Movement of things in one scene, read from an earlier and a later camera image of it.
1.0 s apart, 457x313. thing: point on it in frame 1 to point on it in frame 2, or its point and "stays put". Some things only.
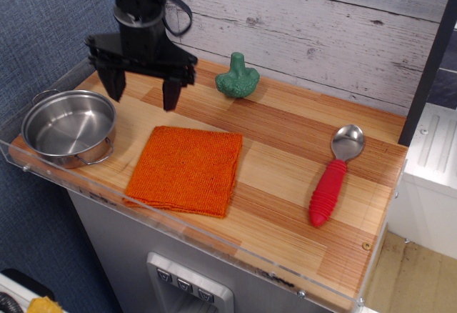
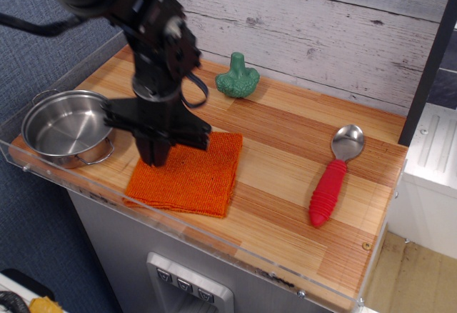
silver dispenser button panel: x=180 y=289 stays put
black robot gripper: x=142 y=46 to x=168 y=119
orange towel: x=187 y=169 stays put
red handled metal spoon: x=347 y=142 stays put
